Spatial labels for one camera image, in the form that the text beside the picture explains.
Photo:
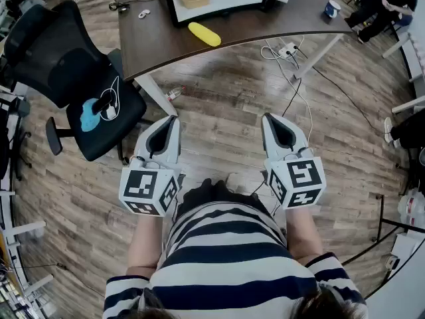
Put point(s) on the white desk frame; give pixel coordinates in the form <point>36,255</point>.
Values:
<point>30,228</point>

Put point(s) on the blue cloth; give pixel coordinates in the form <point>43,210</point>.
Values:
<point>88,120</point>

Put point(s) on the yellow corn cob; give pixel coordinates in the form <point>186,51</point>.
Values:
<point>204,34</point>

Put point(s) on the white plastic jug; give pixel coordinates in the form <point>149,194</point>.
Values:
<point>411,204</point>

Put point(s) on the black phone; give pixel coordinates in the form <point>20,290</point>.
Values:
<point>101,103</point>

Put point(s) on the white power strip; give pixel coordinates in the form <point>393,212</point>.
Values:
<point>287,50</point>

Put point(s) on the black mesh office chair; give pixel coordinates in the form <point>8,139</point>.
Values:
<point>43,55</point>

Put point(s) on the person's right forearm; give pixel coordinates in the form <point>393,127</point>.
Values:
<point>303,234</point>

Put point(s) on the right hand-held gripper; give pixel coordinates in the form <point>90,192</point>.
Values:
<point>303,174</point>

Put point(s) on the clear plastic bottle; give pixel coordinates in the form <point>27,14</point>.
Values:
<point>174,94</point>

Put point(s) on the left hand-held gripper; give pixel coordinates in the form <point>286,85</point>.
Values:
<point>139,186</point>

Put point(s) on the white desk leg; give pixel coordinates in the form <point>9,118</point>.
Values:
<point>395,46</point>
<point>408,105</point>

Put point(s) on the person's beige shoe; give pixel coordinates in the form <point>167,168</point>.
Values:
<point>236,181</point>

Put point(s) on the person's left forearm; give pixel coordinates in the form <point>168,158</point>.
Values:
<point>146,241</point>

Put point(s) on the blue and white mug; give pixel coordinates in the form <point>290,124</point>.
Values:
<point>333,9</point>

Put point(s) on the navy white striped shirt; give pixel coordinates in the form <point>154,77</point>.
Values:
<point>232,271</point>

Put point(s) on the black metal stand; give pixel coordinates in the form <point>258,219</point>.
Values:
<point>398,223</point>

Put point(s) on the white earbuds case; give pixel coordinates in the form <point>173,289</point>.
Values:
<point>144,13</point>

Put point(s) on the person's black trousers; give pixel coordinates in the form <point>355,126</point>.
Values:
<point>216,193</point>

